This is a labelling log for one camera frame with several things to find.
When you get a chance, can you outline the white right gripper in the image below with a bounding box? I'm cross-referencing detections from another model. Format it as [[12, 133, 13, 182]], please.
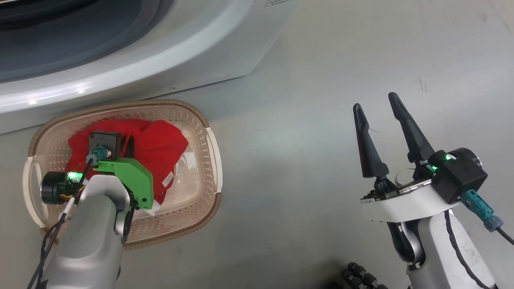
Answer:
[[353, 92, 482, 223]]

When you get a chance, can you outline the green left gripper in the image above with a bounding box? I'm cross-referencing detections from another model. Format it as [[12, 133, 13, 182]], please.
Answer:
[[40, 135, 154, 210]]

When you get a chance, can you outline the red cloth garment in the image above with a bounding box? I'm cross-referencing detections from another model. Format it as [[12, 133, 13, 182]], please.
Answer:
[[65, 118, 190, 220]]

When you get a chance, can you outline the cream perforated laundry basket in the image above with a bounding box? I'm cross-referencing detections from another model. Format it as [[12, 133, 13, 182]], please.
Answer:
[[22, 99, 223, 250]]

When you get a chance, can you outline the white front-load washing machine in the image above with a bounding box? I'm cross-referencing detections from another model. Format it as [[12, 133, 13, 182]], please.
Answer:
[[0, 0, 304, 135]]

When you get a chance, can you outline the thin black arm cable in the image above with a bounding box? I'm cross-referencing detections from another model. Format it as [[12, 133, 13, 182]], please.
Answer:
[[443, 210, 493, 289]]

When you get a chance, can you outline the black corrugated cable conduit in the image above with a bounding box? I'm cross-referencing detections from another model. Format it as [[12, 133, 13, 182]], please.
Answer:
[[341, 261, 388, 289]]

